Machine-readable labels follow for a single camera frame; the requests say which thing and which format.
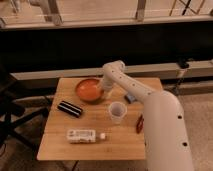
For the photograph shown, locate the translucent yellowish gripper finger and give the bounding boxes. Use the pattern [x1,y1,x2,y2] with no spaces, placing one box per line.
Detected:
[103,90,112,100]

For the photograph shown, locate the orange ceramic bowl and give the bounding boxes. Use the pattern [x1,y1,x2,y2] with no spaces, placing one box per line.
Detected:
[75,78,103,102]

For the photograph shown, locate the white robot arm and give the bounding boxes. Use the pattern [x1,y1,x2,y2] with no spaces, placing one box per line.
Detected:
[101,61,194,171]

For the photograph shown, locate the clear plastic cup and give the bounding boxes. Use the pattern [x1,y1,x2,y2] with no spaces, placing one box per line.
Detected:
[108,101,127,124]

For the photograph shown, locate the black rectangular box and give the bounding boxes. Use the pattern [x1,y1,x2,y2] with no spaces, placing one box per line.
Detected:
[57,101,83,118]

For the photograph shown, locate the white plastic bottle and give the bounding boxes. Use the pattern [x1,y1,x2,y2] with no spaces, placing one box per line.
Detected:
[66,129,106,144]

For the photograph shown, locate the black office chair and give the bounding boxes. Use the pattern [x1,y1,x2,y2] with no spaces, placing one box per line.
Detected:
[0,70,49,150]

